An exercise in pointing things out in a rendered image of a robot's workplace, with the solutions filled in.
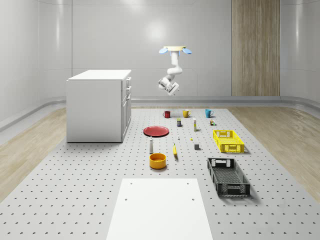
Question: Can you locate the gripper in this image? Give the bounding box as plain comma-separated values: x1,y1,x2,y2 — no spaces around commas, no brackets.
166,81,181,97

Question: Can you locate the drone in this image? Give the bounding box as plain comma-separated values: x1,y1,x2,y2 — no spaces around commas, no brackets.
158,45,193,57

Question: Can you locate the red plate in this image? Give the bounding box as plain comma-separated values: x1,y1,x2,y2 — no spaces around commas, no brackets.
142,125,171,138

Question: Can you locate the yellow bowl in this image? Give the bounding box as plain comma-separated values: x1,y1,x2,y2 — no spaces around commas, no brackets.
148,152,168,170

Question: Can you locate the white cabinet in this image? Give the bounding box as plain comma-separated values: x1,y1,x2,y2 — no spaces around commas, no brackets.
66,69,133,144

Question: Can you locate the yellow basket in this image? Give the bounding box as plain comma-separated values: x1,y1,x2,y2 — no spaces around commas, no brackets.
212,129,246,154

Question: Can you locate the dark grey basket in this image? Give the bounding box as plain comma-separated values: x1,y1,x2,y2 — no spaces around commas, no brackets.
206,157,252,199

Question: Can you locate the white board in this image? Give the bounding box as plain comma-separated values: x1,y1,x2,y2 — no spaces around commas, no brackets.
105,177,214,240

